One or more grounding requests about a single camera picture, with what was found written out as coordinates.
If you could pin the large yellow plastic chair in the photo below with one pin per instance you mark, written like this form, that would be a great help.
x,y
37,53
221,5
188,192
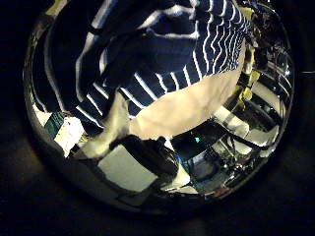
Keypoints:
x,y
248,94

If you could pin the navy white striped shirt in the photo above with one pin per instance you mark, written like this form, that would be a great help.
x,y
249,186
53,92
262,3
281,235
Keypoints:
x,y
157,49

